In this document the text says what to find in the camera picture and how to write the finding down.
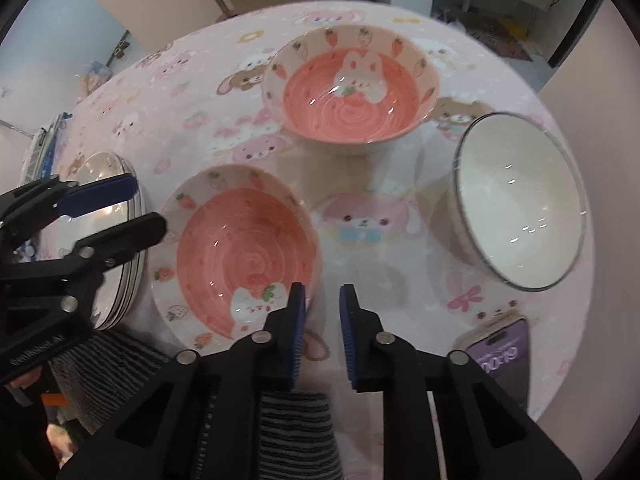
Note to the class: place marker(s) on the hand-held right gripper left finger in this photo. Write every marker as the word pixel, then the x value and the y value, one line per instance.
pixel 296 330

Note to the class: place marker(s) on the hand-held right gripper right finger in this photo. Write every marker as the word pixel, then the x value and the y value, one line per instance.
pixel 347 340

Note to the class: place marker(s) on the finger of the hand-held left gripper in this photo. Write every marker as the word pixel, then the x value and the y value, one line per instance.
pixel 107 192
pixel 135 230

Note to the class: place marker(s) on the white plate with black rim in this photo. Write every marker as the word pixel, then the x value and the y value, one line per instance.
pixel 100 167

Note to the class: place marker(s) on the wide pink strawberry bowl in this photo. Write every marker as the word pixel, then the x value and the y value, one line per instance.
pixel 235 255

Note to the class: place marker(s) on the stack of books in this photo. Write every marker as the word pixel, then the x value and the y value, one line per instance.
pixel 45 145

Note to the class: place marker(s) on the pink printed tablecloth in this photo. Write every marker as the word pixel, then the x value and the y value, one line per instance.
pixel 380 250

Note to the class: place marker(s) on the striped grey clothing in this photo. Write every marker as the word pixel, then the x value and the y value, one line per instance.
pixel 295 435

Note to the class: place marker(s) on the smartphone with purple screen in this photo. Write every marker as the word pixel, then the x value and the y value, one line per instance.
pixel 502 360

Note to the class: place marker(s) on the white bowl with dark rim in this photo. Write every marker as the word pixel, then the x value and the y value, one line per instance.
pixel 520 200

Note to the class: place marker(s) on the deep pink strawberry bowl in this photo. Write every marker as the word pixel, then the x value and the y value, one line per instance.
pixel 345 105

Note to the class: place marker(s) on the patterned floor mat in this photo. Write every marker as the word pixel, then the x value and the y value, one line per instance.
pixel 500 35

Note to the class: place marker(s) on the dark door frame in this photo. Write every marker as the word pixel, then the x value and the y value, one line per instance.
pixel 575 30

